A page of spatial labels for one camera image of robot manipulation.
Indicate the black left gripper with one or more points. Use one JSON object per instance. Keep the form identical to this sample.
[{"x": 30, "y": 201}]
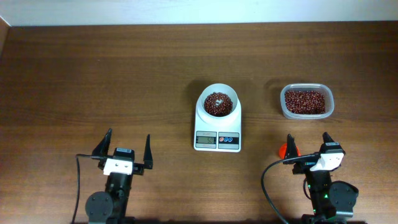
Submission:
[{"x": 137, "y": 170}]

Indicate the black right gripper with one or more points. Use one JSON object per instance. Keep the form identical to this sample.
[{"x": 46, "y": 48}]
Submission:
[{"x": 298, "y": 167}]

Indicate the orange measuring scoop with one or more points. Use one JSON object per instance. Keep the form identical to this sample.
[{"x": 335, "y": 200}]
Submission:
[{"x": 281, "y": 151}]

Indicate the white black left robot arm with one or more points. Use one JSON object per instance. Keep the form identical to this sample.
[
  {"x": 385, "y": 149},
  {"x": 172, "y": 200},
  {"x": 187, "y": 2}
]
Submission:
[{"x": 110, "y": 205}]

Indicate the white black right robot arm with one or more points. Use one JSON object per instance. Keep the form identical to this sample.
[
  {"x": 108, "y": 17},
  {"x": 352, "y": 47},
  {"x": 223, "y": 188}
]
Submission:
[{"x": 332, "y": 202}]

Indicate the white digital kitchen scale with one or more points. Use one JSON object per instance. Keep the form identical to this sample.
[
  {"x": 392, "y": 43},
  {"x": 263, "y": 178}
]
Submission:
[{"x": 218, "y": 134}]

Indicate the red adzuki beans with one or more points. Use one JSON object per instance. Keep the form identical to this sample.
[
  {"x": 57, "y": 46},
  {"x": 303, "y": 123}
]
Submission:
[{"x": 305, "y": 102}]

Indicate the clear plastic food container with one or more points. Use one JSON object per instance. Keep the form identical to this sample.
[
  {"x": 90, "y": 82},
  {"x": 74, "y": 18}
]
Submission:
[{"x": 319, "y": 88}]

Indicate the red beans in bowl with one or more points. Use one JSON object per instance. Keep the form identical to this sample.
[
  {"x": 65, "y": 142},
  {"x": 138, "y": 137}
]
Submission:
[{"x": 218, "y": 104}]

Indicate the white plastic bowl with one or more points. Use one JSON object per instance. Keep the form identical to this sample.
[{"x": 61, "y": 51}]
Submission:
[{"x": 219, "y": 87}]

